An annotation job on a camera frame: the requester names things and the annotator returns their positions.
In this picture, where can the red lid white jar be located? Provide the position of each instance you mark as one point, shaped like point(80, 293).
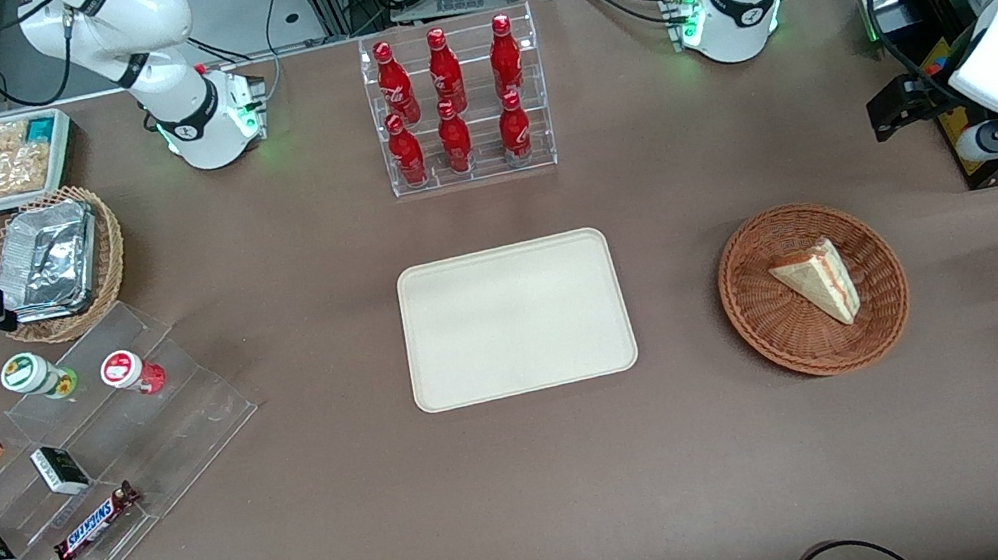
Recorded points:
point(124, 369)

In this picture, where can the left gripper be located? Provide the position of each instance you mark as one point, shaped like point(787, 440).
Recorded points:
point(929, 96)

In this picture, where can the cream rectangular tray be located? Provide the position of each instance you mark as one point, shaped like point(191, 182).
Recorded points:
point(516, 318)

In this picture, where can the green lid white jar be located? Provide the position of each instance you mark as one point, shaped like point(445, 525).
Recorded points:
point(26, 373)

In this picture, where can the Snickers chocolate bar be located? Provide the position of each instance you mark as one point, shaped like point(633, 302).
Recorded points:
point(94, 523)

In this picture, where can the brown round wicker basket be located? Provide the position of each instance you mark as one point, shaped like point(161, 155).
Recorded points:
point(770, 326)

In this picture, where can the teal snack packet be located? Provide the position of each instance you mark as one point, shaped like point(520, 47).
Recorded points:
point(41, 129)

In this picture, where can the triangular sandwich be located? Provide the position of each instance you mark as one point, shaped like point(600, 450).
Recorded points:
point(818, 277)

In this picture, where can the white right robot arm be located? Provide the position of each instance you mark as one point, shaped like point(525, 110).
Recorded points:
point(160, 12)

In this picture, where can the clear acrylic bottle rack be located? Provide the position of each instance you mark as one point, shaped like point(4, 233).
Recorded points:
point(486, 171)

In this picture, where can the aluminium foil tray stack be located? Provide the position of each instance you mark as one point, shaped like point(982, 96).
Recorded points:
point(49, 259)

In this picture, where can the light tan wicker basket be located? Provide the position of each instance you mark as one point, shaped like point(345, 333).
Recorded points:
point(109, 254)

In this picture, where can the clear acrylic step stand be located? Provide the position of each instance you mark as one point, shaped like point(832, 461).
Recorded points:
point(179, 425)

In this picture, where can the red cola bottle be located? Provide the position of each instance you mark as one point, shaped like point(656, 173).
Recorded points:
point(445, 74)
point(407, 153)
point(454, 140)
point(394, 85)
point(506, 58)
point(514, 127)

